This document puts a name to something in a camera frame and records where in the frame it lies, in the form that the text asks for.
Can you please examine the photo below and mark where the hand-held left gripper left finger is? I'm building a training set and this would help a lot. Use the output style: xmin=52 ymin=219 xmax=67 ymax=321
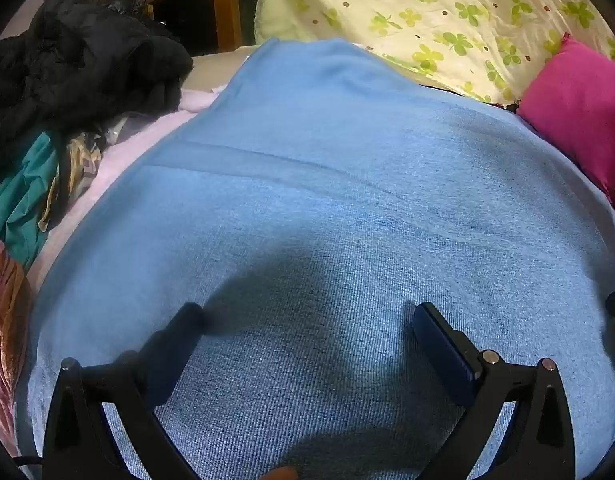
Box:
xmin=42 ymin=301 xmax=208 ymax=480

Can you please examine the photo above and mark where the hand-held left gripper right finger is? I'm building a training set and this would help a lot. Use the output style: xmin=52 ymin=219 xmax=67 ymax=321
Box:
xmin=412 ymin=301 xmax=578 ymax=480

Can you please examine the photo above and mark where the orange patterned cloth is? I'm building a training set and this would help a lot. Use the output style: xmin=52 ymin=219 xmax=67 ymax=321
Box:
xmin=0 ymin=240 xmax=33 ymax=456

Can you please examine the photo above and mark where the pink sheet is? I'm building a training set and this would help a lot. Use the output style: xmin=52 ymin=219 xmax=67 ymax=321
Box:
xmin=24 ymin=87 xmax=228 ymax=291

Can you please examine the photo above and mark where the blue blanket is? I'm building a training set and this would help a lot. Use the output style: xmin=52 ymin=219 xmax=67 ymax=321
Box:
xmin=14 ymin=37 xmax=615 ymax=480

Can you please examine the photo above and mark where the yellow grey patterned cloth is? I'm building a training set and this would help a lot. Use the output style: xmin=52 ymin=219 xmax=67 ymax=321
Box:
xmin=37 ymin=130 xmax=108 ymax=233

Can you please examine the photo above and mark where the teal cloth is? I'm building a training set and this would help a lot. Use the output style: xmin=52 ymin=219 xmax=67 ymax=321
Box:
xmin=0 ymin=130 xmax=63 ymax=271

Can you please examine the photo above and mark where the pink pillow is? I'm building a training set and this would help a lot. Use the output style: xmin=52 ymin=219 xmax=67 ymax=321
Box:
xmin=516 ymin=32 xmax=615 ymax=206

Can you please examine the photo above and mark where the beige mattress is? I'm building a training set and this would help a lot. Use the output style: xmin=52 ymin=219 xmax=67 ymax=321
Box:
xmin=180 ymin=42 xmax=268 ymax=96

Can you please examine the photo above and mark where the black clothing pile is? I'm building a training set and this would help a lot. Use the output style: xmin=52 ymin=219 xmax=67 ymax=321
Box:
xmin=0 ymin=0 xmax=194 ymax=161

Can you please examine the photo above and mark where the wooden cabinet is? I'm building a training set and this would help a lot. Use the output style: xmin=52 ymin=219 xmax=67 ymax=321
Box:
xmin=140 ymin=0 xmax=260 ymax=56

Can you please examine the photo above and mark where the clover print quilt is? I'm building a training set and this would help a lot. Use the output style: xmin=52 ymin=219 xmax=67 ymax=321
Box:
xmin=254 ymin=0 xmax=615 ymax=106

